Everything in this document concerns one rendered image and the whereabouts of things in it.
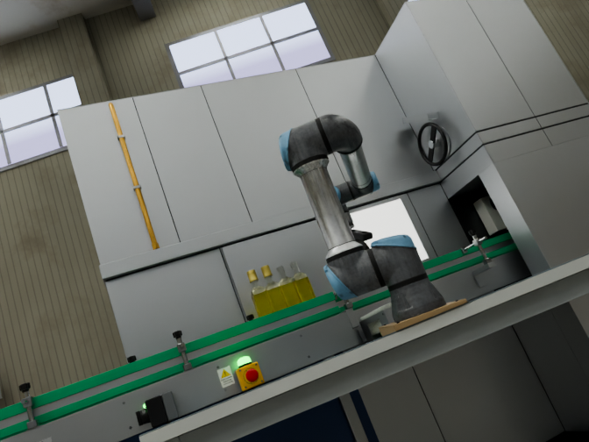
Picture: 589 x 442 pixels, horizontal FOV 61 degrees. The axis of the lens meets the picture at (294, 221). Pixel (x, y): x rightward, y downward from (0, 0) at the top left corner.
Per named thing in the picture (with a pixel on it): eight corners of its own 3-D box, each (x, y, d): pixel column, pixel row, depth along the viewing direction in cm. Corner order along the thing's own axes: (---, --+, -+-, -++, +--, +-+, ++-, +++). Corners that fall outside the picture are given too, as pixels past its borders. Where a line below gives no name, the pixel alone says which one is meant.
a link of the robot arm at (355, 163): (350, 95, 147) (373, 172, 190) (315, 110, 148) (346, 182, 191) (363, 124, 141) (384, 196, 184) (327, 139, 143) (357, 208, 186)
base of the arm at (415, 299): (454, 302, 133) (439, 267, 135) (401, 321, 131) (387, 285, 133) (436, 306, 147) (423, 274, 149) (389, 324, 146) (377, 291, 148)
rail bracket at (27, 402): (42, 426, 146) (32, 381, 149) (36, 426, 139) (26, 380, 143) (27, 431, 144) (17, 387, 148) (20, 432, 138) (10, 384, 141)
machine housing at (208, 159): (506, 286, 325) (415, 110, 363) (601, 247, 254) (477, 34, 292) (147, 431, 245) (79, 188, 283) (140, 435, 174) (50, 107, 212)
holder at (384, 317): (400, 329, 191) (392, 310, 194) (435, 315, 167) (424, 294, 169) (362, 345, 186) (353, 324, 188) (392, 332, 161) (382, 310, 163)
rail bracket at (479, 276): (486, 285, 210) (462, 237, 216) (510, 274, 195) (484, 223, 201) (477, 288, 208) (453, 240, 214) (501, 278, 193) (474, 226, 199)
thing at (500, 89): (550, 167, 269) (475, 37, 294) (606, 130, 236) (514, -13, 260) (448, 198, 246) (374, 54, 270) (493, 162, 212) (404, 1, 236)
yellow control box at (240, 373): (261, 385, 163) (253, 363, 165) (266, 383, 156) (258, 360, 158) (241, 393, 160) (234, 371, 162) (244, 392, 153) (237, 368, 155)
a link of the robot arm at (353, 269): (386, 287, 136) (315, 110, 146) (335, 305, 139) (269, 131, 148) (386, 286, 148) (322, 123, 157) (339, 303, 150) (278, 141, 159)
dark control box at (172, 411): (179, 418, 153) (171, 392, 155) (180, 418, 146) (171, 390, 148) (152, 430, 150) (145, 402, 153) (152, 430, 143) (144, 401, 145)
